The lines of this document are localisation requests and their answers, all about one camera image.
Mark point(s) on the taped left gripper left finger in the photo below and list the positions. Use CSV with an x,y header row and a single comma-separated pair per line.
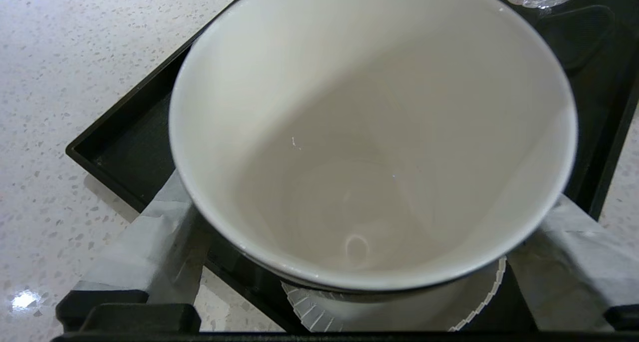
x,y
150,262

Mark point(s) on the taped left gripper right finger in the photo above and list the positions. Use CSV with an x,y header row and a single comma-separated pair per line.
x,y
574,272

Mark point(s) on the black cup white inside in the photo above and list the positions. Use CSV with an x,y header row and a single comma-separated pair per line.
x,y
374,132

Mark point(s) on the black rectangular serving tray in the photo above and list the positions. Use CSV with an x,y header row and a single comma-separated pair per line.
x,y
130,152

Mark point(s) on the white round saucer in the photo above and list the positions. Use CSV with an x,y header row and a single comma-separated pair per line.
x,y
399,309

